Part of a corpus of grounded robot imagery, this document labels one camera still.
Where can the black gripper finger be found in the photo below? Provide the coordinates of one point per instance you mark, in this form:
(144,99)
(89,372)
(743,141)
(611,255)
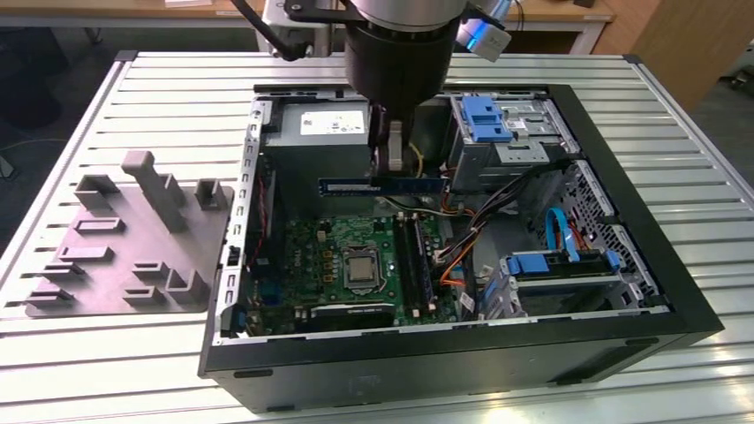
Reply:
(393,150)
(373,132)

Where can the RAM stick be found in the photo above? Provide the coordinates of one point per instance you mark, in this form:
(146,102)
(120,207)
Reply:
(353,186)
(427,274)

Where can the black RAM slot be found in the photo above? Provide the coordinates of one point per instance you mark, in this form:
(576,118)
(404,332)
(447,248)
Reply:
(403,256)

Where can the grey power supply unit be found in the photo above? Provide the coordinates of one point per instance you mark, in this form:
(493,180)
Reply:
(317,154)

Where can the blue drive bay latch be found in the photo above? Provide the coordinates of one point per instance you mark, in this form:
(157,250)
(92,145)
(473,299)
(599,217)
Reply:
(485,119)

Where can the silver drive bay cage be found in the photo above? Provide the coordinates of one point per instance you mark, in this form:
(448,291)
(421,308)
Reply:
(524,154)

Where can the CPU socket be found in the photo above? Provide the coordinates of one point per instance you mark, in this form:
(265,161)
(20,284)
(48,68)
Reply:
(360,251)

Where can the green motherboard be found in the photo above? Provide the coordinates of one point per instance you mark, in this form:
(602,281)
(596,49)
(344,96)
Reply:
(305,238)

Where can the silver CPU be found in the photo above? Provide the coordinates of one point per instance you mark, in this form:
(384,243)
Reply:
(360,269)

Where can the wooden desk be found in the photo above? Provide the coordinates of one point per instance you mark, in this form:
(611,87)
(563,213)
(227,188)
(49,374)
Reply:
(547,13)

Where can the blue disk carrier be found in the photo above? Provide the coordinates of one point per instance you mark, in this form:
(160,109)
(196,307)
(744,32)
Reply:
(532,265)

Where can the black graphics card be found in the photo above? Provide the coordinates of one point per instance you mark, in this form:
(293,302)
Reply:
(353,311)

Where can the silver disk bay cage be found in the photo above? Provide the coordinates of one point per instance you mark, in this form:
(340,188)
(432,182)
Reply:
(566,282)

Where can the grey parts rack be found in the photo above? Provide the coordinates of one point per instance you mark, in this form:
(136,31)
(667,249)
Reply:
(117,247)

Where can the wooden cabinet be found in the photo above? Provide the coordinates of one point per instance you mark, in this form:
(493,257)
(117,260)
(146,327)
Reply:
(695,44)

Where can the black PC case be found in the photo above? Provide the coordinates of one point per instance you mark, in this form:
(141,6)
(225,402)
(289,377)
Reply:
(412,375)

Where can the black office chair base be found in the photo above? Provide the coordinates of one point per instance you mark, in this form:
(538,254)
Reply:
(742,79)

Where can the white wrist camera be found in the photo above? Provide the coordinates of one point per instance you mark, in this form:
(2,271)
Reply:
(488,42)
(293,31)

